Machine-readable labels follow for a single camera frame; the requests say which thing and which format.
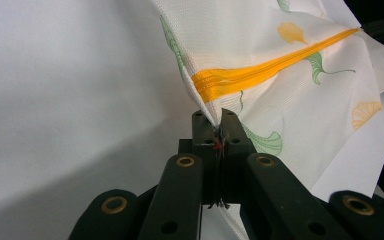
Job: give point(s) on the white table mat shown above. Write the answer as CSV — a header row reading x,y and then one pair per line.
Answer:
x,y
63,100

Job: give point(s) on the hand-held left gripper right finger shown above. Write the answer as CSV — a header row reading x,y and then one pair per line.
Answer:
x,y
235,146

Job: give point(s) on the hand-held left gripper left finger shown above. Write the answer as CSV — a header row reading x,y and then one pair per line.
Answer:
x,y
202,150

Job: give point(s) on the white leaf-print laundry bag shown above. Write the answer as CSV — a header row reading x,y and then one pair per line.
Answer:
x,y
280,83

